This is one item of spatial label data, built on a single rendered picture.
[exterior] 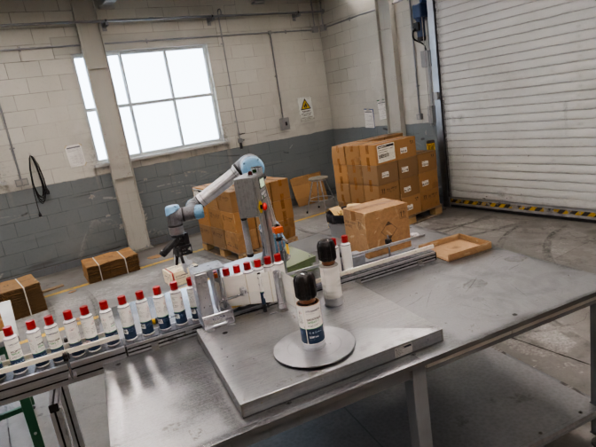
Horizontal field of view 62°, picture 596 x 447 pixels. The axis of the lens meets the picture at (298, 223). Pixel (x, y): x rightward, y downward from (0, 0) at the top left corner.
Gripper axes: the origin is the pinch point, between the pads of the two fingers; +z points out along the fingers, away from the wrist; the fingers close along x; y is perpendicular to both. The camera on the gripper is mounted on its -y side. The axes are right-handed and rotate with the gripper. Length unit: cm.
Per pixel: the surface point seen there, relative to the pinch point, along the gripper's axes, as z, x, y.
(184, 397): 18, -90, -35
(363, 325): 12, -105, 36
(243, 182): -46, -45, 24
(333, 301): 9, -81, 40
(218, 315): 7, -57, -5
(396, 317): 12, -110, 49
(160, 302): -1.0, -40.4, -24.2
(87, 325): 0, -35, -54
